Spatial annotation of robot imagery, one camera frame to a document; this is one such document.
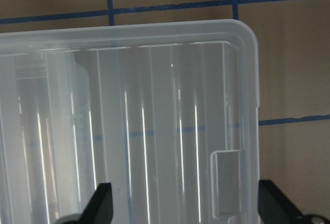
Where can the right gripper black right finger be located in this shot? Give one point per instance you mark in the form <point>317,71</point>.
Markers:
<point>274,207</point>

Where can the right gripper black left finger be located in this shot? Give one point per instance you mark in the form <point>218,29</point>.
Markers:
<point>100,207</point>

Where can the clear plastic storage box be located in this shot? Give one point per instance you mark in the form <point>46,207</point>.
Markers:
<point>46,171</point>

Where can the clear plastic box lid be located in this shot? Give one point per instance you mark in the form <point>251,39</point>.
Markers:
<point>174,116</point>

